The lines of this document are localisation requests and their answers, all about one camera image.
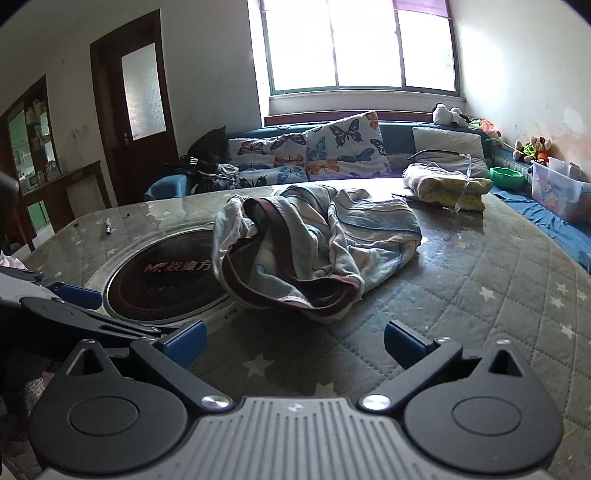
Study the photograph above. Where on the purple curtain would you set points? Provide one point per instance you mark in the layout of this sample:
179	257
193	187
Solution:
422	5

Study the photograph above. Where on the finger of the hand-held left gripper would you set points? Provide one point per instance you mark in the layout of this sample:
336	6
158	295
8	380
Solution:
69	317
81	296

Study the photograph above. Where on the large butterfly print pillow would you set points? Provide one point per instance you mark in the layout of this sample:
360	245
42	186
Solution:
341	143

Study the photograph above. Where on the small butterfly print pillow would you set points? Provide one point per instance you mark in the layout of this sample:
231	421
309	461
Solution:
263	152

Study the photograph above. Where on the blue chair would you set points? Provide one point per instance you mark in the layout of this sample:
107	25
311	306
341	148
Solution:
166	187

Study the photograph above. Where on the brown door with glass pane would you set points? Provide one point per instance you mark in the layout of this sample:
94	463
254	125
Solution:
115	152

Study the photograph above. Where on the blue striped cloth garment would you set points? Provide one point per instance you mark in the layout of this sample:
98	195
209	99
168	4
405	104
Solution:
369	230

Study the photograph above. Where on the pink white plastic packet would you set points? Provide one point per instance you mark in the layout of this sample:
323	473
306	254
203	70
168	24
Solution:
10	264

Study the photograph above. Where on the blue sofa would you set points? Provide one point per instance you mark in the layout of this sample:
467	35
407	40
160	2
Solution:
397	134

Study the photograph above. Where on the clear plastic storage box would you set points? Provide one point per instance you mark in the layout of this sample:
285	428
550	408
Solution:
558	194

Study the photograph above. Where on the thin black tube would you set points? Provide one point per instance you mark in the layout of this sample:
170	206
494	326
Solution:
438	151

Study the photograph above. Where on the white plush toy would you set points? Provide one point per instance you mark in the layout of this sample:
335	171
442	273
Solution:
445	115

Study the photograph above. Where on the window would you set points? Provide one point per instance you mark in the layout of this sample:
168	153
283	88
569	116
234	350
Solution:
360	46

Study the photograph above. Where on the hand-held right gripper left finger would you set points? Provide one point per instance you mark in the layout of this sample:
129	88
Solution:
184	344

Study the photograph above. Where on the folded yellow blanket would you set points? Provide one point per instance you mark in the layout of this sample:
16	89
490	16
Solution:
438	184

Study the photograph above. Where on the colourful plush toy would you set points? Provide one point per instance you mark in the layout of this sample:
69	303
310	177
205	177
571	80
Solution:
485	128

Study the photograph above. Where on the black marker pen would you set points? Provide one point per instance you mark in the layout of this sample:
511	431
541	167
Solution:
109	226

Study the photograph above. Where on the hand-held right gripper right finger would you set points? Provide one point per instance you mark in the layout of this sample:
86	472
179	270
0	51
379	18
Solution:
401	344

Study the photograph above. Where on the white pillow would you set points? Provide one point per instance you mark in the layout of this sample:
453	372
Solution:
443	141

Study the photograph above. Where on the wooden side table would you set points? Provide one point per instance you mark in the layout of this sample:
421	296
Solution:
69	184

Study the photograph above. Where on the black bag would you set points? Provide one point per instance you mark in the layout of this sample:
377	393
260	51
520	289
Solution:
210	145

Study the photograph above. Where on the glass-front cabinet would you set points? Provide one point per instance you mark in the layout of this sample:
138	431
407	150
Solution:
39	134

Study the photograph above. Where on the brown plush toy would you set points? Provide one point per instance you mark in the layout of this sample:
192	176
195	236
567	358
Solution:
535	147

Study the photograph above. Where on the green bowl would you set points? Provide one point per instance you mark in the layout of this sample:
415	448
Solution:
505	177

